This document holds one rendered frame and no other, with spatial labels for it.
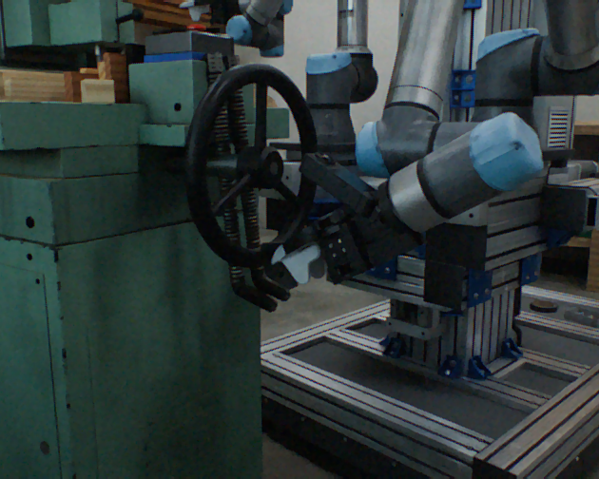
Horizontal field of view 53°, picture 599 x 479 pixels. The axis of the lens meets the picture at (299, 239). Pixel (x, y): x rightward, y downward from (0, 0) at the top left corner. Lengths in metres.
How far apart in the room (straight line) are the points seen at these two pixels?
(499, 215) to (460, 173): 0.58
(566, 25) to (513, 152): 0.54
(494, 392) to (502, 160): 1.01
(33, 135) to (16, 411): 0.44
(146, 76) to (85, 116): 0.13
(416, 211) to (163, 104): 0.43
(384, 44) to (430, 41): 3.53
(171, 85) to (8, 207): 0.29
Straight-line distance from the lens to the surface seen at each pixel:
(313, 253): 0.75
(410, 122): 0.78
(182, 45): 0.91
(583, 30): 1.16
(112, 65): 1.01
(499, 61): 1.28
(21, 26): 1.17
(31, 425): 1.03
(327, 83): 1.57
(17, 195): 0.92
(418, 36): 0.84
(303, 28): 4.67
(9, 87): 1.01
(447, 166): 0.65
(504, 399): 1.55
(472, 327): 1.62
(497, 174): 0.63
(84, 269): 0.89
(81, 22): 1.09
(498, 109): 1.28
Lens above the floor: 0.88
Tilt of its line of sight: 11 degrees down
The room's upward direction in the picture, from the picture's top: straight up
